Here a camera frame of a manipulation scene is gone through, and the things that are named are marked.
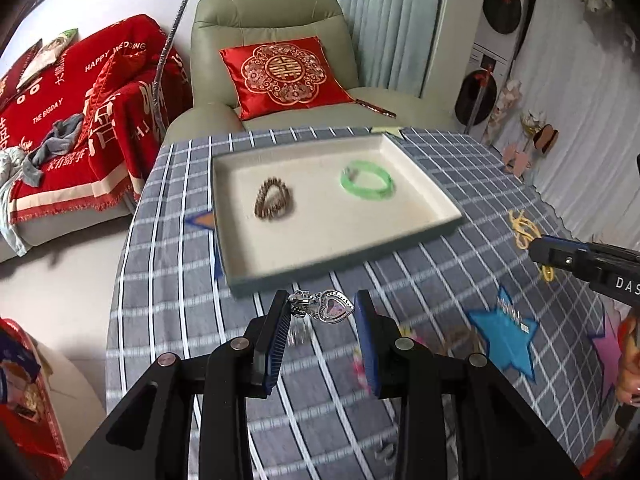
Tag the red gift bag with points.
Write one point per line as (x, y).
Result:
(25, 435)

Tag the red embroidered cushion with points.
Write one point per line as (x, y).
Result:
(285, 75)

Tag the white stacked dryer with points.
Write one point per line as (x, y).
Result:
(502, 0)

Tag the yellow star patch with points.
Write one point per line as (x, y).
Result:
(387, 131)

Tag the person's right hand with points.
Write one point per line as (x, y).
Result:
(630, 360)

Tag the white washing machine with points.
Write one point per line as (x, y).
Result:
(480, 90)

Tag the light blue cloth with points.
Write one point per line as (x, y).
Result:
(7, 200)

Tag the green jade bangle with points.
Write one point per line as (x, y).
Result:
(345, 180)

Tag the portrait print pillow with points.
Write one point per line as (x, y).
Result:
(47, 55)

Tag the blue star patch orange edge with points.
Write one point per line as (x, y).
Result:
(202, 220)

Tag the light grey sofa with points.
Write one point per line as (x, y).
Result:
(60, 230)

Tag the pale blue curtain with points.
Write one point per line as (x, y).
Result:
(390, 20)

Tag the pink standing decoration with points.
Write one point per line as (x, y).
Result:
(517, 160)

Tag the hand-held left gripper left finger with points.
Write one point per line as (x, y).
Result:
(272, 347)

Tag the large blue star patch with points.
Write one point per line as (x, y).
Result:
(505, 340)

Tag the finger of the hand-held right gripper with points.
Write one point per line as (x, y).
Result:
(565, 243)
(560, 260)

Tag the purple star patch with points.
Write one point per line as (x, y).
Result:
(607, 355)

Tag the red blanket sofa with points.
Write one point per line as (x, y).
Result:
(115, 125)

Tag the red mop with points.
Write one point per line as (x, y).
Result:
(482, 95)

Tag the striped floor lamp pole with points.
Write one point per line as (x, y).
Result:
(165, 60)

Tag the white round stool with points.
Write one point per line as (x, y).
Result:
(75, 400)

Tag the white jewelry tray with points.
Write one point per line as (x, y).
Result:
(320, 232)

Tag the beige leather armchair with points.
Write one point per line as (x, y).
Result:
(270, 15)

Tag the red stick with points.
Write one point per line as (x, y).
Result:
(375, 107)

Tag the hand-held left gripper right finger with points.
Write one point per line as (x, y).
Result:
(367, 347)

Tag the grey cloth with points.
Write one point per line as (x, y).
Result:
(55, 140)

